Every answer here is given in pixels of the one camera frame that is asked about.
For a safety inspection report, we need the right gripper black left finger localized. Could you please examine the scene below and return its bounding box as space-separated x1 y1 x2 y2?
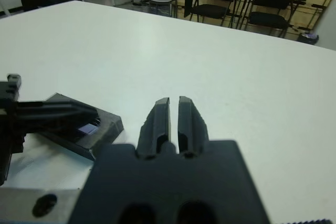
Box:
135 97 173 160

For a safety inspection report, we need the black box lid shiny print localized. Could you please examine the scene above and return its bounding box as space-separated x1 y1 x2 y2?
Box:
25 92 124 161

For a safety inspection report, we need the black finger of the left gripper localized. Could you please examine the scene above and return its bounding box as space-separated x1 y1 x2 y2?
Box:
17 111 99 137
17 100 99 120

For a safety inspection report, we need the small purple floor item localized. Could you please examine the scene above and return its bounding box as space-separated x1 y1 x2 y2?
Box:
298 31 320 44

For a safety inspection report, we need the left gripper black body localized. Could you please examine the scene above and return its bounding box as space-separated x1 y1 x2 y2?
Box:
0 73 26 183

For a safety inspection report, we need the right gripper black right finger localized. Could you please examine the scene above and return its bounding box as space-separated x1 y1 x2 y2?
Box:
177 95 211 158

